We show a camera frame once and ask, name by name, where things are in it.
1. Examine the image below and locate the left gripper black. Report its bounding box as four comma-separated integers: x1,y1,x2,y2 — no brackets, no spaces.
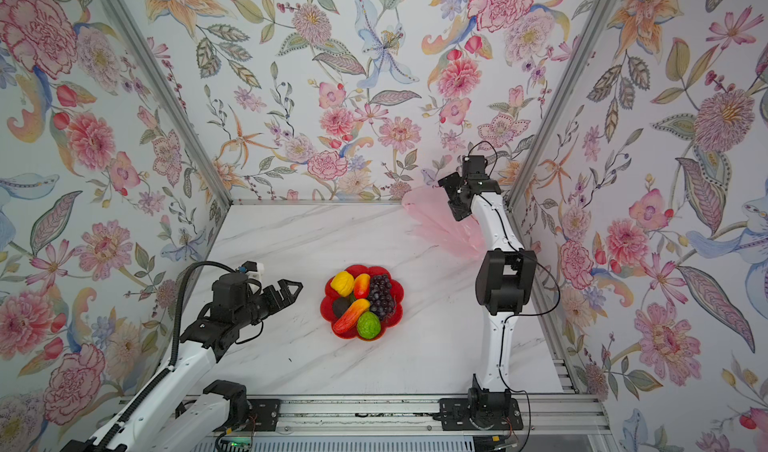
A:
233,277,303,331

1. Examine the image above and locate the pink plastic bag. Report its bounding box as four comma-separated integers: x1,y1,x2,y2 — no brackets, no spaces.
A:
401,187,487,259

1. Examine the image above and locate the yellow lemon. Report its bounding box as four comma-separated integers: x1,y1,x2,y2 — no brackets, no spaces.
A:
330,270,355,297

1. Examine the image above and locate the dark purple grape bunch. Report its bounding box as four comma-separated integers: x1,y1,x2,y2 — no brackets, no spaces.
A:
367,275,396,322

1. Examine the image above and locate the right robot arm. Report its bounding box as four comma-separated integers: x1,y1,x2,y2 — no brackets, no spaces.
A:
438,155,537,420

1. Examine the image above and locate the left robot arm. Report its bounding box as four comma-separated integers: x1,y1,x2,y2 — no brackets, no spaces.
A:
63,272,303,451

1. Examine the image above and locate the dark avocado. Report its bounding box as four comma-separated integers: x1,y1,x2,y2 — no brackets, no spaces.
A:
332,297,353,319

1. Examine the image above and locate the large orange red mango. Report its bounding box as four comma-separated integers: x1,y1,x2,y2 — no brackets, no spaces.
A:
332,299,370,335

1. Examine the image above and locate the small orange red mango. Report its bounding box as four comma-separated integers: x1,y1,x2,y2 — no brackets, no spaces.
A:
353,273,371,300

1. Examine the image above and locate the green lime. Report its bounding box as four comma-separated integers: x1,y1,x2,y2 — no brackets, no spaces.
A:
357,312,382,340

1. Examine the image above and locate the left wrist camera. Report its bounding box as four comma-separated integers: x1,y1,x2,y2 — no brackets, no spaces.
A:
237,261,264,282

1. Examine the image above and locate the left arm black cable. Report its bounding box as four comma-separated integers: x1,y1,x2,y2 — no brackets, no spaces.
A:
89,260,265,452

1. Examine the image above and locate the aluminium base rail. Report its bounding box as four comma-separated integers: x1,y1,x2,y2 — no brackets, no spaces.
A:
234,392,610,438

